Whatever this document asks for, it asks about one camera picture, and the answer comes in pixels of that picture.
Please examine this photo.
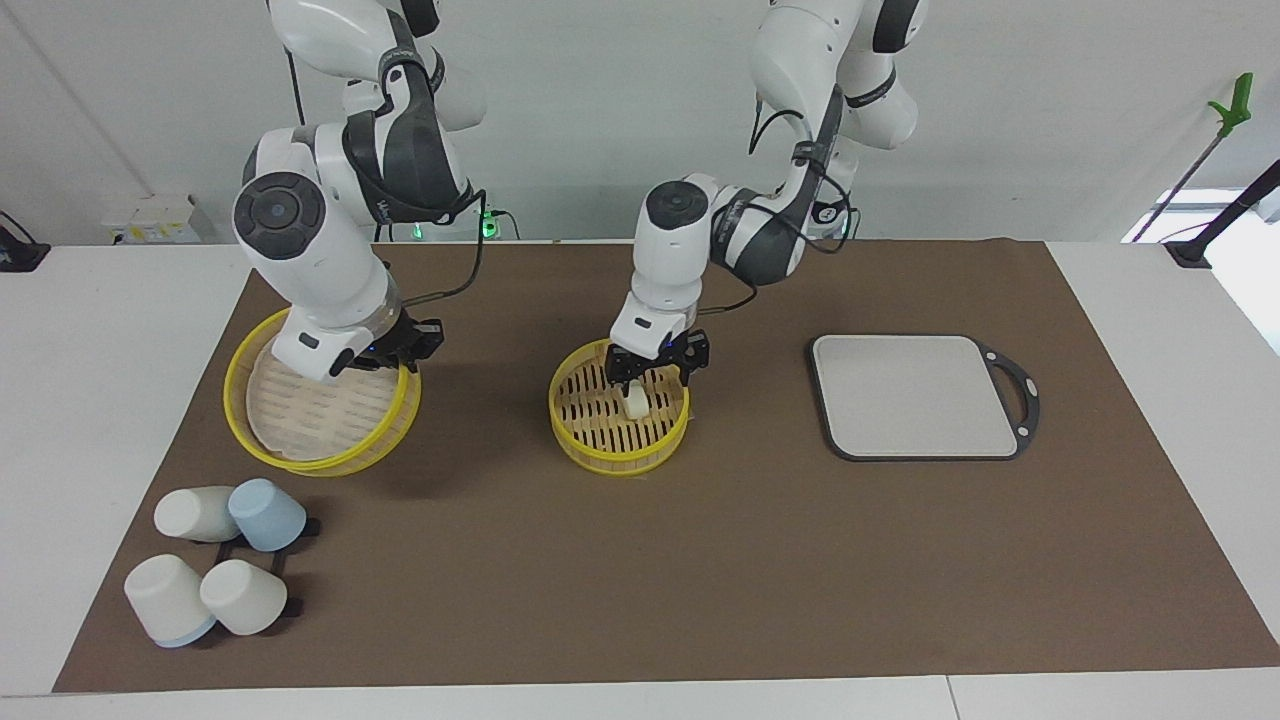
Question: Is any yellow bamboo steamer lid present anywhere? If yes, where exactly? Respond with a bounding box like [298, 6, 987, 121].
[223, 305, 423, 478]

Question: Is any yellow bamboo steamer base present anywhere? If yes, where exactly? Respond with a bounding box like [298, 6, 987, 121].
[548, 338, 691, 478]

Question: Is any brown table mat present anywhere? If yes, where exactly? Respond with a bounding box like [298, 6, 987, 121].
[52, 238, 1280, 694]

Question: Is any light blue cup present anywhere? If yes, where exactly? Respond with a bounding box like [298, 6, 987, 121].
[228, 478, 308, 553]

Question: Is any grey cutting board black rim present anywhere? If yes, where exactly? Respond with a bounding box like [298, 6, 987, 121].
[811, 334, 1041, 463]

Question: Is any plain white cup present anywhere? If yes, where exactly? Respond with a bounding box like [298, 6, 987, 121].
[153, 486, 242, 544]
[199, 559, 289, 637]

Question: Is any black cup rack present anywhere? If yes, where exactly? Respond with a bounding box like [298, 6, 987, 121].
[205, 516, 323, 619]

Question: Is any white box yellow label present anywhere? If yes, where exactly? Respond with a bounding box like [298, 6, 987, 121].
[100, 193, 216, 246]

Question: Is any white cup blue rim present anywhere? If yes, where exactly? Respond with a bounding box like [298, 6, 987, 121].
[124, 554, 218, 649]

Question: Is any black clamp device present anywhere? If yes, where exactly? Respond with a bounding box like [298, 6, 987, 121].
[0, 210, 52, 273]

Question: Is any black stand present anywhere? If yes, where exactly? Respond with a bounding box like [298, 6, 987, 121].
[1165, 158, 1280, 269]

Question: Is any green tipped pole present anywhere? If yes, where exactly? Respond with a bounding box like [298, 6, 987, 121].
[1131, 72, 1254, 244]

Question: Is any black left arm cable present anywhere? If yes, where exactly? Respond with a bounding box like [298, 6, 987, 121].
[700, 105, 857, 314]

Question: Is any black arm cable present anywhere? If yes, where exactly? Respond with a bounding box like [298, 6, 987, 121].
[700, 105, 857, 314]
[400, 190, 489, 307]

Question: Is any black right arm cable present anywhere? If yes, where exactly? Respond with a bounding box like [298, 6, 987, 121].
[400, 190, 489, 307]

